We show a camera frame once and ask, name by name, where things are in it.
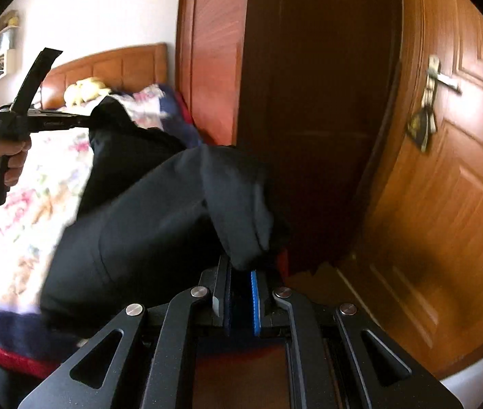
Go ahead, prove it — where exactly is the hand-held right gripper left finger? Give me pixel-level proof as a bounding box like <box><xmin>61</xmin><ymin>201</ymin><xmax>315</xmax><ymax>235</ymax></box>
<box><xmin>18</xmin><ymin>256</ymin><xmax>231</xmax><ymax>409</ymax></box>

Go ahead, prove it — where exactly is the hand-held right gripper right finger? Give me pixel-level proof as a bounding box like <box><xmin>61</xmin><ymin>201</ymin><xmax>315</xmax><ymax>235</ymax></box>
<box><xmin>248</xmin><ymin>269</ymin><xmax>464</xmax><ymax>409</ymax></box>

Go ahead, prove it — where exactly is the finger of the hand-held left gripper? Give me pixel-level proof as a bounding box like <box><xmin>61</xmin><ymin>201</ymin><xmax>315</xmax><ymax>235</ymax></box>
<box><xmin>70</xmin><ymin>112</ymin><xmax>99</xmax><ymax>129</ymax></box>

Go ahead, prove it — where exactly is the black double-breasted coat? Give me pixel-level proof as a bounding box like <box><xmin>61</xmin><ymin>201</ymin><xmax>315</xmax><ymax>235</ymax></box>
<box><xmin>39</xmin><ymin>96</ymin><xmax>291</xmax><ymax>337</ymax></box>

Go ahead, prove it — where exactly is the yellow plush toy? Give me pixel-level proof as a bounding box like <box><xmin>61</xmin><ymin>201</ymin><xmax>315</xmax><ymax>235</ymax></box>
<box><xmin>63</xmin><ymin>77</ymin><xmax>111</xmax><ymax>106</ymax></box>

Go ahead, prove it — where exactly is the wooden bed headboard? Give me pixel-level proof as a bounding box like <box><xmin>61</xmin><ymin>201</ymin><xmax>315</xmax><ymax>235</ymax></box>
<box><xmin>39</xmin><ymin>43</ymin><xmax>170</xmax><ymax>109</ymax></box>

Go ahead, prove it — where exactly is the floral blanket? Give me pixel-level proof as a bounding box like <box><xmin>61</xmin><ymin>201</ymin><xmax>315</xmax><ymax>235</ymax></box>
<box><xmin>0</xmin><ymin>83</ymin><xmax>174</xmax><ymax>316</ymax></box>

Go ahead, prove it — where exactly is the wooden slatted wardrobe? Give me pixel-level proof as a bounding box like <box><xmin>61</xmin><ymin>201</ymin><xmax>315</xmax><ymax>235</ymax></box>
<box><xmin>175</xmin><ymin>0</ymin><xmax>404</xmax><ymax>277</ymax></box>

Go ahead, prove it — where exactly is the wooden door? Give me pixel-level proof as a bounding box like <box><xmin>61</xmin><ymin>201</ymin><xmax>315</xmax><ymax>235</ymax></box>
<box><xmin>339</xmin><ymin>0</ymin><xmax>483</xmax><ymax>378</ymax></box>

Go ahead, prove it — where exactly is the metal door handle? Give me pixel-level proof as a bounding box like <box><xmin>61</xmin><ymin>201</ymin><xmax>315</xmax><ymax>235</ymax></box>
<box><xmin>426</xmin><ymin>55</ymin><xmax>463</xmax><ymax>94</ymax></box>

